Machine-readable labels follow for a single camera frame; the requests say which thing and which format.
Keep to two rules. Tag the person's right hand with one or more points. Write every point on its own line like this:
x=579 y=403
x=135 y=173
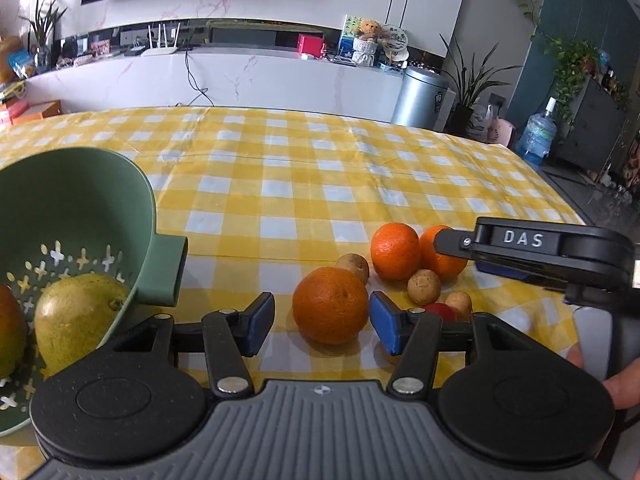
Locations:
x=625 y=385

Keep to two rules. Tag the large orange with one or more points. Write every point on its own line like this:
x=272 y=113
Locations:
x=330 y=305

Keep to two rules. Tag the red cherry tomato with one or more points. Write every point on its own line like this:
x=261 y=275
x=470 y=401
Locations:
x=440 y=311

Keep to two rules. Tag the yellow checked tablecloth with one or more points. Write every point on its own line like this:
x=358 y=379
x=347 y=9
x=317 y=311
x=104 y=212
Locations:
x=300 y=185

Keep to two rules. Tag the round hand fan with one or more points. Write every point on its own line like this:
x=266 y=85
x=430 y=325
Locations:
x=395 y=45

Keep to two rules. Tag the small brown fruit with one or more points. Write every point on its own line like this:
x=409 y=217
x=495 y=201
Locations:
x=460 y=304
x=356 y=265
x=424 y=287

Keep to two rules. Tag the brown teddy bear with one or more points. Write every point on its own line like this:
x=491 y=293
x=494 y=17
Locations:
x=370 y=30

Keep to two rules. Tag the orange-red mango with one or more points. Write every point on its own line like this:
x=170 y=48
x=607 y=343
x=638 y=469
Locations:
x=10 y=330

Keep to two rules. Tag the silver trash can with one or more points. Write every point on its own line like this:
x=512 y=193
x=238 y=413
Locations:
x=420 y=100

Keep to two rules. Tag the dark grey cabinet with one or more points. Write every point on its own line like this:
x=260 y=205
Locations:
x=592 y=125

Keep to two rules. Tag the green pear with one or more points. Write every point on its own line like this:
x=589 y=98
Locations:
x=75 y=320

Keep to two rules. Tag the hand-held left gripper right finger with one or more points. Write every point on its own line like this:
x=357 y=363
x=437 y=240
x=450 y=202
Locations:
x=382 y=320

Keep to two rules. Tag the orange box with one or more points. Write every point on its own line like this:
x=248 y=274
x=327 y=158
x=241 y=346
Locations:
x=40 y=111

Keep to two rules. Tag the white marble media console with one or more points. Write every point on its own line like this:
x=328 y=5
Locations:
x=250 y=80

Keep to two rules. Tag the red box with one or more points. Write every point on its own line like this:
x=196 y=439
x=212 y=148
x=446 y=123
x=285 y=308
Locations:
x=310 y=45

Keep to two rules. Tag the blue water bottle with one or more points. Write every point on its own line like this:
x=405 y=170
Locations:
x=536 y=137

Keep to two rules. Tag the tall leafy potted plant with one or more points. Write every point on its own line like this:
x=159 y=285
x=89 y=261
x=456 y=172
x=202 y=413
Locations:
x=467 y=90

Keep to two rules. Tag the white plastic bag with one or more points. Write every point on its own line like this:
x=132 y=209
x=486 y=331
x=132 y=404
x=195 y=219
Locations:
x=477 y=122

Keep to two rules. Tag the white router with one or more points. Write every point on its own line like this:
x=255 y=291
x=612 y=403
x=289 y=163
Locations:
x=160 y=50

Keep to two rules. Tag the colourful snack packages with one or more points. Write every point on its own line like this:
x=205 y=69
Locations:
x=17 y=62

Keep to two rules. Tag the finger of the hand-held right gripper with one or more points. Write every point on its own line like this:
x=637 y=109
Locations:
x=500 y=267
x=520 y=240

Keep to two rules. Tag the green colander bowl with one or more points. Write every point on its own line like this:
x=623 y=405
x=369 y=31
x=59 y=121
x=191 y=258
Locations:
x=75 y=200

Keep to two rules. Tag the trailing green potted plant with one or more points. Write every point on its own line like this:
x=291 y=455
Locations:
x=572 y=65

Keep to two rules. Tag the green plant in vase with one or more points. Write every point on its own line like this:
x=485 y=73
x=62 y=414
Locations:
x=42 y=30

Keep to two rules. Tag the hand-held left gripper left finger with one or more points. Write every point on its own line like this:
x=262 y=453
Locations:
x=262 y=322

